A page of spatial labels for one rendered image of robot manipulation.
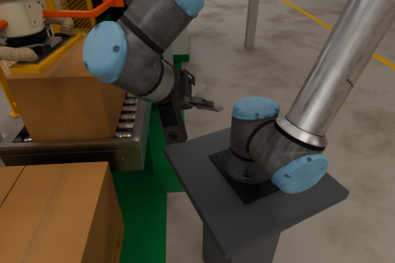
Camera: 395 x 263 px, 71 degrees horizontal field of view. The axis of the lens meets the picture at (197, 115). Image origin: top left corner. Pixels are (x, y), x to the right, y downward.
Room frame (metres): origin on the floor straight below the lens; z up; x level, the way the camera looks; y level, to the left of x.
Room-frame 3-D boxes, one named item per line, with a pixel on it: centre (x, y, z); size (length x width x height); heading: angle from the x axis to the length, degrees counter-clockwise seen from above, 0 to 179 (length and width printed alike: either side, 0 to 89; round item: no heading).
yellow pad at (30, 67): (0.96, 0.53, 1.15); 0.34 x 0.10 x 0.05; 176
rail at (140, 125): (2.26, 0.40, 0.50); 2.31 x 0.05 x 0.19; 4
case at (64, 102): (1.41, 0.67, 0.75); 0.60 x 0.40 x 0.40; 4
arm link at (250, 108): (0.75, -0.19, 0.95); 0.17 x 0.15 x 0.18; 23
